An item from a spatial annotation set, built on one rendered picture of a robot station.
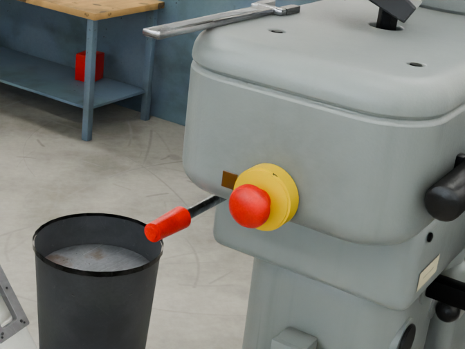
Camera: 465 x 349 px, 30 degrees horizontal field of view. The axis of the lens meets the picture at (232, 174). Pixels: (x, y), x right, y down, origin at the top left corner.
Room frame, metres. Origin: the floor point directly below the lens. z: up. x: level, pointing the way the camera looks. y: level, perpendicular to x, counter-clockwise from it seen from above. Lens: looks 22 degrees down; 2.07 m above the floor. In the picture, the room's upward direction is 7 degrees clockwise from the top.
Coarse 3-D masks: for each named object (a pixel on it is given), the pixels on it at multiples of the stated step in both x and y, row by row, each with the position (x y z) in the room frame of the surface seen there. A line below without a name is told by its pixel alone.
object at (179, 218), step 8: (208, 200) 0.83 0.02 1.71; (216, 200) 0.84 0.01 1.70; (224, 200) 0.86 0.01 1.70; (176, 208) 0.79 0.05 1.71; (184, 208) 0.79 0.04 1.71; (192, 208) 0.81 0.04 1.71; (200, 208) 0.82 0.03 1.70; (208, 208) 0.83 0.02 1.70; (168, 216) 0.77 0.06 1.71; (176, 216) 0.78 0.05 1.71; (184, 216) 0.78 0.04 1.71; (192, 216) 0.80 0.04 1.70; (152, 224) 0.75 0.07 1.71; (160, 224) 0.76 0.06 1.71; (168, 224) 0.76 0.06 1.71; (176, 224) 0.77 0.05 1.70; (184, 224) 0.78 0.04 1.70; (152, 232) 0.75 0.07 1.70; (160, 232) 0.75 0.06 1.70; (168, 232) 0.76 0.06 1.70; (176, 232) 0.78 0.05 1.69; (152, 240) 0.75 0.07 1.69
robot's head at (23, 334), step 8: (0, 296) 0.70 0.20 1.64; (0, 304) 0.69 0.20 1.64; (0, 312) 0.69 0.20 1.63; (8, 312) 0.69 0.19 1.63; (0, 320) 0.68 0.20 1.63; (8, 320) 0.68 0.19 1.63; (24, 328) 0.69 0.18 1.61; (16, 336) 0.68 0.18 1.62; (24, 336) 0.69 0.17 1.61; (0, 344) 0.67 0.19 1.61; (8, 344) 0.67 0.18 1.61; (16, 344) 0.67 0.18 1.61; (24, 344) 0.68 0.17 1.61; (32, 344) 0.69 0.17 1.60
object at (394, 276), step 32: (224, 224) 0.87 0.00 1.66; (288, 224) 0.84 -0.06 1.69; (448, 224) 0.85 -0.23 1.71; (256, 256) 0.85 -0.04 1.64; (288, 256) 0.83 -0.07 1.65; (320, 256) 0.81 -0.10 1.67; (352, 256) 0.80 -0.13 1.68; (384, 256) 0.78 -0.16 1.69; (416, 256) 0.77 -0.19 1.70; (448, 256) 0.87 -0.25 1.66; (352, 288) 0.79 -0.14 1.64; (384, 288) 0.78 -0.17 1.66; (416, 288) 0.78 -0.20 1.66
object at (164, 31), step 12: (264, 0) 0.96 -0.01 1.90; (228, 12) 0.87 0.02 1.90; (240, 12) 0.87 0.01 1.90; (252, 12) 0.88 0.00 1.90; (264, 12) 0.90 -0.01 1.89; (276, 12) 0.92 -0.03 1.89; (288, 12) 0.93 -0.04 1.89; (168, 24) 0.78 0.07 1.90; (180, 24) 0.79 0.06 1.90; (192, 24) 0.79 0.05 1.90; (204, 24) 0.81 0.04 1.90; (216, 24) 0.82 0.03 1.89; (156, 36) 0.75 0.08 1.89; (168, 36) 0.76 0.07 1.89
